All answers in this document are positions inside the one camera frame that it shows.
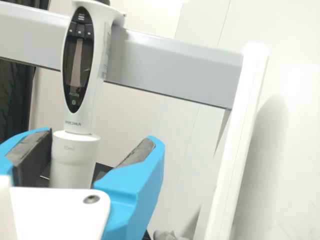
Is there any white pipette stand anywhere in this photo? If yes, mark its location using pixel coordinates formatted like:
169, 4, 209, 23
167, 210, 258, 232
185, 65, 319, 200
0, 0, 271, 240

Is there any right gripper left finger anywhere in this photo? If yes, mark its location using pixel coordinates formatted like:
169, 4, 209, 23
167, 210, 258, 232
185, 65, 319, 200
0, 126, 53, 188

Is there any pipette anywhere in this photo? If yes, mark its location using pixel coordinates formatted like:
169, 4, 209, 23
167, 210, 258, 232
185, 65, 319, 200
51, 0, 126, 190

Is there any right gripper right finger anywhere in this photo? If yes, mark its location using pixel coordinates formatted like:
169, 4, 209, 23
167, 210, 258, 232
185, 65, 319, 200
93, 135, 166, 240

